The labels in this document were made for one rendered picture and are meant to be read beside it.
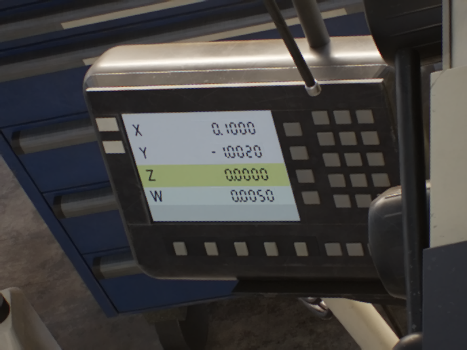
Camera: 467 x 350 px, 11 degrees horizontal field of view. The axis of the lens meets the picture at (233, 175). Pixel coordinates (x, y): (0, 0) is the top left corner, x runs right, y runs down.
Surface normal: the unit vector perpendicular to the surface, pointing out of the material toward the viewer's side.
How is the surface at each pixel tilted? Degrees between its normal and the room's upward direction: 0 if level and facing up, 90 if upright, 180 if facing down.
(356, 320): 54
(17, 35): 90
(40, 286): 0
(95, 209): 90
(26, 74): 90
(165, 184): 71
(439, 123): 0
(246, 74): 14
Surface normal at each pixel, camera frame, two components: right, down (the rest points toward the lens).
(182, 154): -0.40, 0.51
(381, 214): -0.72, -0.39
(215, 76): -0.43, -0.43
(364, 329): -0.18, 0.17
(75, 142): -0.11, 0.75
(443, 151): -0.36, -0.65
